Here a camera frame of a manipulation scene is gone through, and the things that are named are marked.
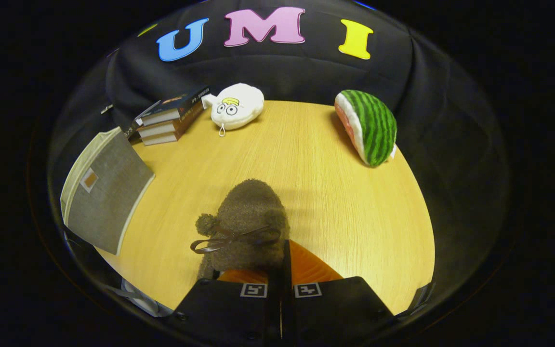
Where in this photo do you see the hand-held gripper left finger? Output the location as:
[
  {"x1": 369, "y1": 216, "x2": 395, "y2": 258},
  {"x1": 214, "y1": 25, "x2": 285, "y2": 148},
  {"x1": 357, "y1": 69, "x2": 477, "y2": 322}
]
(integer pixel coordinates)
[{"x1": 167, "y1": 240, "x2": 286, "y2": 347}]

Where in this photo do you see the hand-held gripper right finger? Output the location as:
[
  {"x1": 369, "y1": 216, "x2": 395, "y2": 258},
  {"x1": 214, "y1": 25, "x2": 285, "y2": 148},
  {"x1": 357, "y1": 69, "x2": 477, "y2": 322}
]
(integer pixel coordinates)
[{"x1": 284, "y1": 239, "x2": 395, "y2": 347}]

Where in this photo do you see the brown fuzzy shoe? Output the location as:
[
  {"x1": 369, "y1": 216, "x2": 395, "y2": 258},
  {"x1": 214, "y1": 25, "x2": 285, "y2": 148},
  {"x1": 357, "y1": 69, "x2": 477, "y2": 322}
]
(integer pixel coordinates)
[{"x1": 190, "y1": 179, "x2": 291, "y2": 281}]

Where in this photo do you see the grey fabric storage box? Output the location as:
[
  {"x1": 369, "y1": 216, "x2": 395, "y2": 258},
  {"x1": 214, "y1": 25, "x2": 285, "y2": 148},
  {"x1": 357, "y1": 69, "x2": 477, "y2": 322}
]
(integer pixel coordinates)
[{"x1": 60, "y1": 127, "x2": 156, "y2": 256}]

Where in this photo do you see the brown cover book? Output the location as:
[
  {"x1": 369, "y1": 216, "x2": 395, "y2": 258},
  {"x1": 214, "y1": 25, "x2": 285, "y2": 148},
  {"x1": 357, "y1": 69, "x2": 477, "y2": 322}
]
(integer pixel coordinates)
[
  {"x1": 136, "y1": 104, "x2": 206, "y2": 139},
  {"x1": 140, "y1": 126, "x2": 182, "y2": 146}
]

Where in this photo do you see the watermelon slice plush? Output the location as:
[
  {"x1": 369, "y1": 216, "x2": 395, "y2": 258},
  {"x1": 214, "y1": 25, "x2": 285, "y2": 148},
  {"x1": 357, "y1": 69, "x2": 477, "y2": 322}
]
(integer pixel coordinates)
[{"x1": 334, "y1": 89, "x2": 398, "y2": 168}]

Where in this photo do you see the white plush toy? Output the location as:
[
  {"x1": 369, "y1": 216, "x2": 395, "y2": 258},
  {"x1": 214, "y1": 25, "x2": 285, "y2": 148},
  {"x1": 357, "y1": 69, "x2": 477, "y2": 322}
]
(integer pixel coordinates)
[{"x1": 202, "y1": 83, "x2": 265, "y2": 137}]

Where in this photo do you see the dark cover book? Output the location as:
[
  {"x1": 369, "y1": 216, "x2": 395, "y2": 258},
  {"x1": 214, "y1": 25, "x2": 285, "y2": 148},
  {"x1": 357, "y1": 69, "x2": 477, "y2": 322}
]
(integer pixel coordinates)
[{"x1": 140, "y1": 86, "x2": 211, "y2": 127}]

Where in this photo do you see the black backdrop cloth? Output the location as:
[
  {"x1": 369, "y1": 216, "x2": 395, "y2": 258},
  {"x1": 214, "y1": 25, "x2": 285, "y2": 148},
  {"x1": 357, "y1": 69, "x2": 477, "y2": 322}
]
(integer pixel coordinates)
[{"x1": 46, "y1": 0, "x2": 509, "y2": 290}]

